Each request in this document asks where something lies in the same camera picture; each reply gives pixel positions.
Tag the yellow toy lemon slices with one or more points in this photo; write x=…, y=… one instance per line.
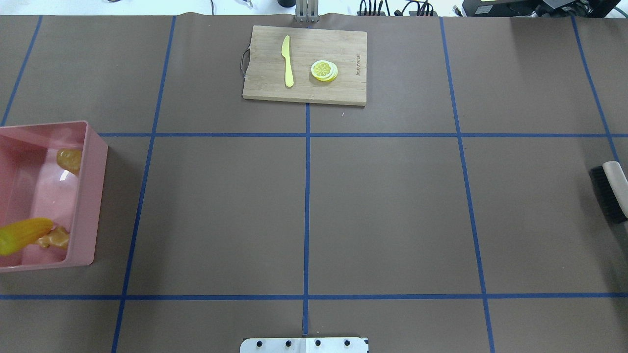
x=324, y=71

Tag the yellow toy corn cob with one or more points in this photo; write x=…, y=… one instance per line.
x=15, y=236

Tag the beige brush black bristles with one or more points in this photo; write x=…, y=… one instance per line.
x=611, y=189

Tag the yellow plastic toy knife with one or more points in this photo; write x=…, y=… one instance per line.
x=286, y=54

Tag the bamboo cutting board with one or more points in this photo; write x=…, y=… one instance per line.
x=264, y=76

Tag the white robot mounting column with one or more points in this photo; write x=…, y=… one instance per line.
x=305, y=345

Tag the brown toy potato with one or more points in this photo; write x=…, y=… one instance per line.
x=69, y=160

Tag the pink plastic bin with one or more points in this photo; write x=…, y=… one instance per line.
x=33, y=185

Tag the toy ginger root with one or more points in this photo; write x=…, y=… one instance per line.
x=58, y=238

